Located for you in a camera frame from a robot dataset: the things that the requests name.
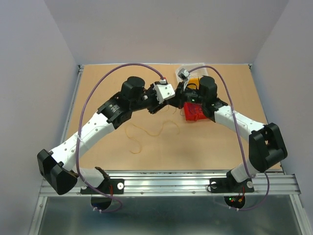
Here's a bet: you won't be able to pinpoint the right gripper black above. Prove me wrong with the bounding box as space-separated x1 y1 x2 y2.
167 81 206 109

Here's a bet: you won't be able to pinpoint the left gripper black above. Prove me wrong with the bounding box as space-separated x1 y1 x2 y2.
131 80 169 115

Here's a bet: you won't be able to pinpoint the red plastic bin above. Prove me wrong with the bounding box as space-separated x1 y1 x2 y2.
183 102 207 121

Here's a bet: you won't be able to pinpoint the thin coloured wires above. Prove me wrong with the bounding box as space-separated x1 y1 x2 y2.
125 104 203 155

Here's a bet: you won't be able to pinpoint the yellow plastic bin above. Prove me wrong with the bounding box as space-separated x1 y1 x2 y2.
187 77 200 90

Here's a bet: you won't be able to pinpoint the white plastic bin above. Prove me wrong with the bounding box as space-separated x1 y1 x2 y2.
175 63 208 82

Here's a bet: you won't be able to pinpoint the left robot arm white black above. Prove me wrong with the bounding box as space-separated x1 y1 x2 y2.
37 76 175 195

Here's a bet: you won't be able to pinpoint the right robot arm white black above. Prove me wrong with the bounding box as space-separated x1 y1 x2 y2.
167 76 288 192

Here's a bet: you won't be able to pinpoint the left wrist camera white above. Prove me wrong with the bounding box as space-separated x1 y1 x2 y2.
154 84 175 104

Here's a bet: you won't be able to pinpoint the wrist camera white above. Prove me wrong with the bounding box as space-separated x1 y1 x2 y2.
178 68 191 90
154 84 175 104

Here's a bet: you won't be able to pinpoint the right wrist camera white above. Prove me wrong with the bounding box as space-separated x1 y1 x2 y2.
178 68 191 90

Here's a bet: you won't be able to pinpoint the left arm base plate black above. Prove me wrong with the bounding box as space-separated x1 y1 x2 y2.
80 178 124 195

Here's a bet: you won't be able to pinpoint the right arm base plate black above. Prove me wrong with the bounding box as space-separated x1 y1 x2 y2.
207 178 254 193

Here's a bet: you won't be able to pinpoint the aluminium frame rail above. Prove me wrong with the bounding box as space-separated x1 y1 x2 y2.
40 170 303 197

